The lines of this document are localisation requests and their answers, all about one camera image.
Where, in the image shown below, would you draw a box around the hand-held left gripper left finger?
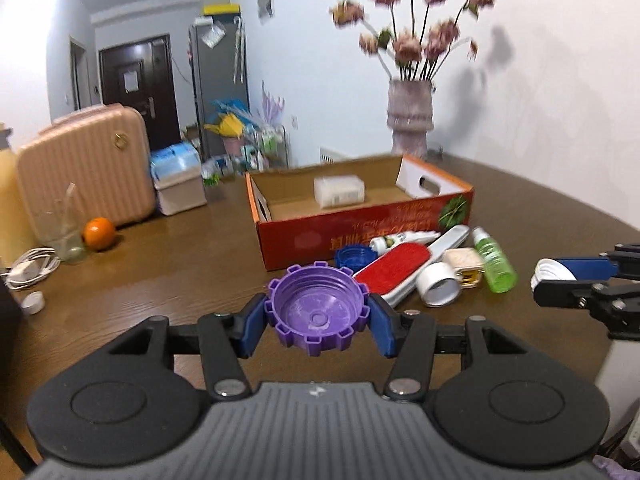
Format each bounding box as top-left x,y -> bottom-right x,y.
105,292 -> 268,402

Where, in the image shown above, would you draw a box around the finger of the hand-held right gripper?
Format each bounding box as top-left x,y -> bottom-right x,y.
555,243 -> 640,282
533,280 -> 640,342

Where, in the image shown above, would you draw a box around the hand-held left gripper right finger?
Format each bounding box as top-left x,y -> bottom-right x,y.
367,294 -> 532,403

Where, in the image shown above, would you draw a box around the white round lid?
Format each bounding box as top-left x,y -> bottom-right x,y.
531,258 -> 576,291

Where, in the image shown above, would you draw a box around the red and white lint brush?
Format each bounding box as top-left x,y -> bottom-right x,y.
352,225 -> 471,308

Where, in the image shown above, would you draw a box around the purple gear-shaped cap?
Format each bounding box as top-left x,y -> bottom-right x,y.
265,260 -> 372,357

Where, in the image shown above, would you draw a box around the red cardboard box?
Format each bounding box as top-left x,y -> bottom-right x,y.
245,154 -> 475,272

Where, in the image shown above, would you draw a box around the white tape roll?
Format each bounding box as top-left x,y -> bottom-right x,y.
416,261 -> 462,308

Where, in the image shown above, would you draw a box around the green spray bottle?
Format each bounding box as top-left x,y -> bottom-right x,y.
471,226 -> 518,294

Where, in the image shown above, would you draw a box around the blue gear-shaped cap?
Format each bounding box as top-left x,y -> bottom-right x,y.
334,244 -> 378,273

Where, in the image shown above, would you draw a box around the white spray bottle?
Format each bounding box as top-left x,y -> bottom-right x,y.
369,230 -> 442,256

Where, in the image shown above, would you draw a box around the white plastic box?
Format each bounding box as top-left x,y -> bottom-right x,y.
313,175 -> 366,208

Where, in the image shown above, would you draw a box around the orange fruit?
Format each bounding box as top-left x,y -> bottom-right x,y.
83,217 -> 117,252

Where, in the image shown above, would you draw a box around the blue tissue pack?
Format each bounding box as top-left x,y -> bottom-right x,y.
150,142 -> 201,182

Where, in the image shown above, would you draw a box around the yellow and blue bag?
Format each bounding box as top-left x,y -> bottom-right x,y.
205,100 -> 253,141

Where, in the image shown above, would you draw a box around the clear glass with straw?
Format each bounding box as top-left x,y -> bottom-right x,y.
37,183 -> 88,264

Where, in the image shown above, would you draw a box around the pink textured vase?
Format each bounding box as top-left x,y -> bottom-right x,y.
386,79 -> 435,158

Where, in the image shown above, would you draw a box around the purple paper decoration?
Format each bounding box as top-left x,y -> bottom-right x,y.
257,80 -> 286,133

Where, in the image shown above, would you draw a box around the pink ribbed suitcase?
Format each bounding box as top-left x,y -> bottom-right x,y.
16,103 -> 157,243

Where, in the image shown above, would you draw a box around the grey refrigerator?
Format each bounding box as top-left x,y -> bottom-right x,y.
189,16 -> 251,161

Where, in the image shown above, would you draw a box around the dark wooden door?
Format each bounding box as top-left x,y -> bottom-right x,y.
98,34 -> 181,153

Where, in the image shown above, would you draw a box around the yellow bottle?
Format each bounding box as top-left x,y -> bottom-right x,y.
0,122 -> 36,266

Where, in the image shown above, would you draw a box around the dried pink flowers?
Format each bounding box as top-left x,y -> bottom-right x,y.
330,0 -> 496,83

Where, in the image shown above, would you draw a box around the wire rack with bottles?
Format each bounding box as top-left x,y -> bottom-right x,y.
200,125 -> 292,186

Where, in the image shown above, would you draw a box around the white charger cable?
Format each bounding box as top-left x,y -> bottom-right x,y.
2,247 -> 61,291

